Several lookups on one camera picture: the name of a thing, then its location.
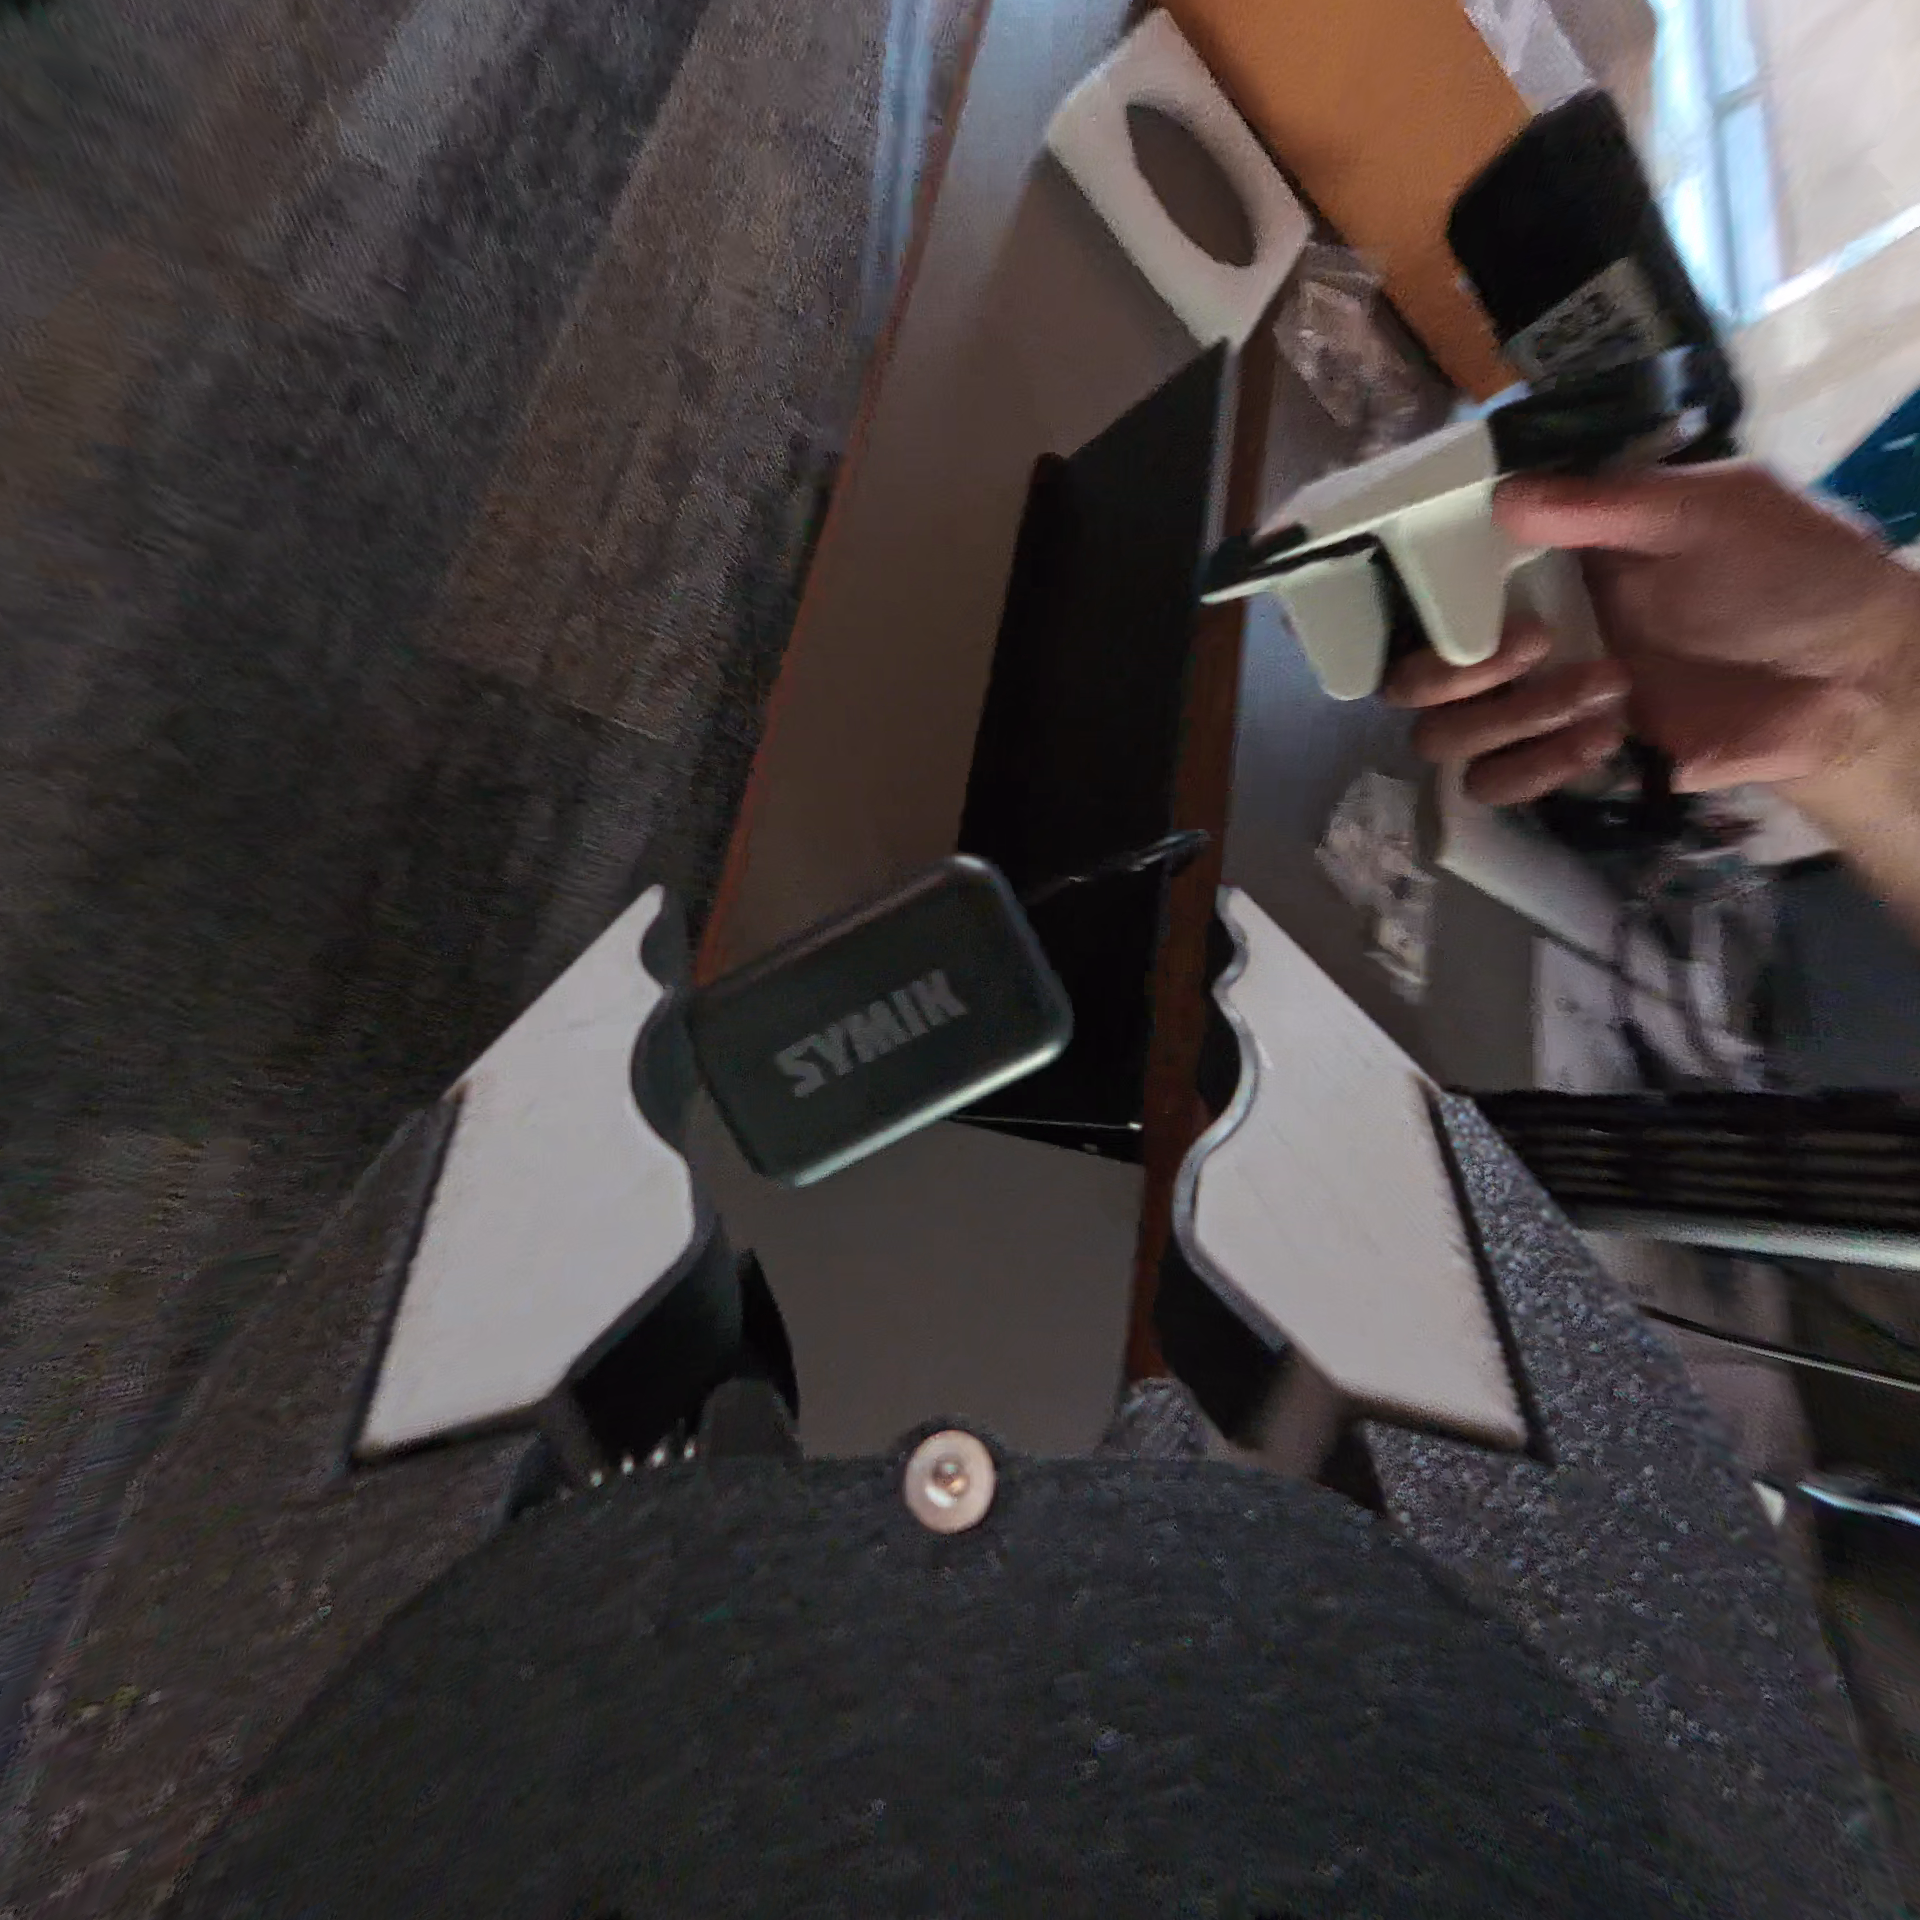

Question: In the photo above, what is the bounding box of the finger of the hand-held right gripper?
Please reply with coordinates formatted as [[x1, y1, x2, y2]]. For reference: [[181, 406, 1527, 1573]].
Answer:
[[1257, 415, 1513, 567], [1201, 538, 1385, 613]]

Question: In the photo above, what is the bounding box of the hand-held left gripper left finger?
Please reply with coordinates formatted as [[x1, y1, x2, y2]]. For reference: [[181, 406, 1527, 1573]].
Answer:
[[354, 884, 795, 1469]]

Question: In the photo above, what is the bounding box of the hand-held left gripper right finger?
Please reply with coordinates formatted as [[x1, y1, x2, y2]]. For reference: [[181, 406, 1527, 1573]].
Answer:
[[1154, 884, 1541, 1450]]

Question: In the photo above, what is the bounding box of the cardboard box with foam insert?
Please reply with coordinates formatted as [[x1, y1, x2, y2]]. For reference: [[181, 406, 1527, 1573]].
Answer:
[[1167, 0, 1592, 406]]

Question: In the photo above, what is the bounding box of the grey desk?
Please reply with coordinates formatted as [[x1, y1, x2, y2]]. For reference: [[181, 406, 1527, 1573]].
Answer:
[[694, 0, 1920, 1503]]

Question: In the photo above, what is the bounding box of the person's right hand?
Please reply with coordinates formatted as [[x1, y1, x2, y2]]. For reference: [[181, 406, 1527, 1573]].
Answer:
[[1380, 455, 1920, 901]]

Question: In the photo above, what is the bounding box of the pile of clear plastic bags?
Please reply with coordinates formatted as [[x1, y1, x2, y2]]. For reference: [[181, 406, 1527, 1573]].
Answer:
[[1282, 246, 1446, 441]]

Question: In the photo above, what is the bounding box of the black box with label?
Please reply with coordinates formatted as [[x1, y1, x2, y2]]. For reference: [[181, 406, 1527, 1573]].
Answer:
[[952, 338, 1234, 1172]]

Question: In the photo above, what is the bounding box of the small clear parts bag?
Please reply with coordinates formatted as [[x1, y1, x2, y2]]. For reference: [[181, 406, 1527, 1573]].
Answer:
[[1316, 767, 1438, 1001]]

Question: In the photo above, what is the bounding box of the dark grey cylinder bottle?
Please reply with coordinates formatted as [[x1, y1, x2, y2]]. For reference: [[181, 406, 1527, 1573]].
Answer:
[[1474, 1084, 1920, 1275]]

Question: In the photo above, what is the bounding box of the white foam piece with hole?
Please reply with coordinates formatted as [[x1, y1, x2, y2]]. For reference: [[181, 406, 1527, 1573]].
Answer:
[[1043, 9, 1316, 338]]

